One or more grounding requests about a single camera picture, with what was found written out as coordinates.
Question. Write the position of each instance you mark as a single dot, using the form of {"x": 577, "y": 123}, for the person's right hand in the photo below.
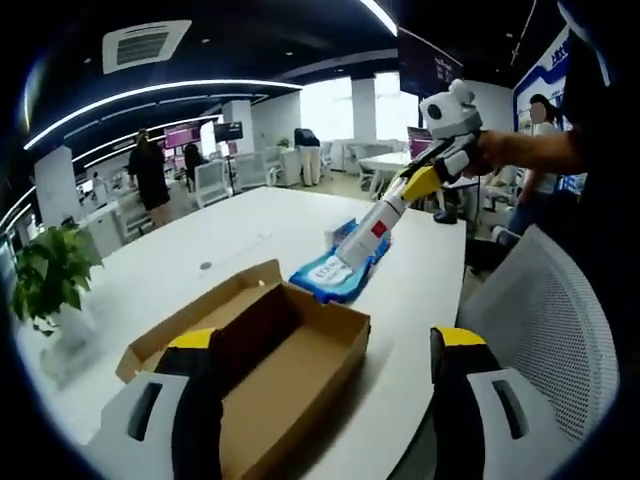
{"x": 490, "y": 152}

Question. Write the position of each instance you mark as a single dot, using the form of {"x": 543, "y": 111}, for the purple display screen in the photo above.
{"x": 182, "y": 135}

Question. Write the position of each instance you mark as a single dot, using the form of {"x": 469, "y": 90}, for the person's black shirt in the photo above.
{"x": 600, "y": 225}

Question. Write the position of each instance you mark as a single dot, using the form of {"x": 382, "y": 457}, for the blue wet wipes soft item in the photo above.
{"x": 325, "y": 290}

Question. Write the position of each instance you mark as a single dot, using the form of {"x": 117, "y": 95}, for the green potted plant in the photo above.
{"x": 50, "y": 270}

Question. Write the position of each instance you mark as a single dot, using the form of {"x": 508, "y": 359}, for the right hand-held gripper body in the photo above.
{"x": 450, "y": 112}

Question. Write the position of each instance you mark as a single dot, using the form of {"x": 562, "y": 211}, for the white tube red label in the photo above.
{"x": 362, "y": 247}

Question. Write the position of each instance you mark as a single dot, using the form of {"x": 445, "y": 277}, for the blue wall poster board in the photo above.
{"x": 540, "y": 75}

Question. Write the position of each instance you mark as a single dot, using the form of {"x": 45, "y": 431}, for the black display on stand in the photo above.
{"x": 227, "y": 130}

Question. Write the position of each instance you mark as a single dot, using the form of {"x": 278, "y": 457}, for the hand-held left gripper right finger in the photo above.
{"x": 475, "y": 425}

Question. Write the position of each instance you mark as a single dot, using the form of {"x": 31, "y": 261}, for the brown cardboard shoe box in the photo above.
{"x": 300, "y": 370}

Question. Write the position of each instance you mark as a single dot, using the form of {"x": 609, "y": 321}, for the white mesh office chair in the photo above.
{"x": 540, "y": 310}

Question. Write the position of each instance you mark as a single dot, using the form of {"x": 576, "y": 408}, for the open laptop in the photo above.
{"x": 419, "y": 140}

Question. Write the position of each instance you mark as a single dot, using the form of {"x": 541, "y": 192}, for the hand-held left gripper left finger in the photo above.
{"x": 150, "y": 430}

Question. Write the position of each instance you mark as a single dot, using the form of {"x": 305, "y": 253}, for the hanging dark display screen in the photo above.
{"x": 430, "y": 62}

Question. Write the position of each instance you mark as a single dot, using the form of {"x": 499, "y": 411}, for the ceiling air vent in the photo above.
{"x": 147, "y": 47}

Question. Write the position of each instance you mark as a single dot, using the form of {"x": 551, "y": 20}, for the ceiling light strips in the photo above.
{"x": 225, "y": 82}

